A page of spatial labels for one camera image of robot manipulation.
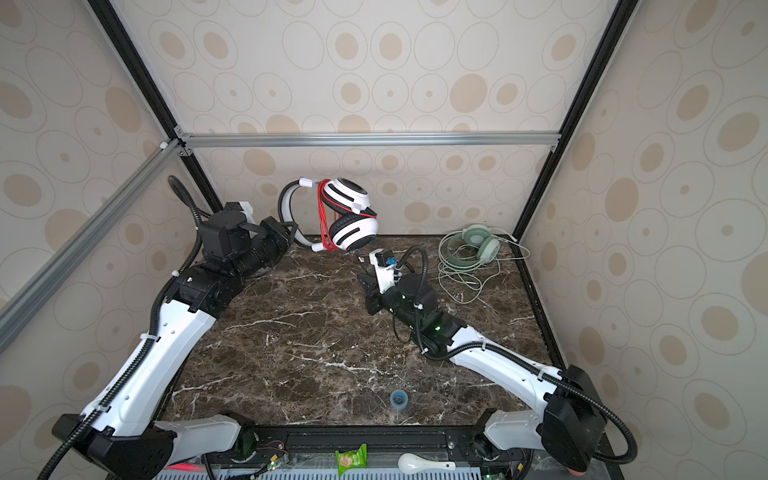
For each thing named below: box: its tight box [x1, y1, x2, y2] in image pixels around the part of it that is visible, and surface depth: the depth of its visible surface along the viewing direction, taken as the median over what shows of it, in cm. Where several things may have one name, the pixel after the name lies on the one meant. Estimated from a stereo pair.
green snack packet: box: [335, 443, 367, 477], surface depth 71 cm
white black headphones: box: [278, 177, 379, 253], surface depth 57 cm
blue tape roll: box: [390, 389, 409, 411], surface depth 82 cm
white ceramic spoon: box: [398, 453, 456, 475], surface depth 72 cm
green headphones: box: [448, 224, 501, 266], surface depth 116 cm
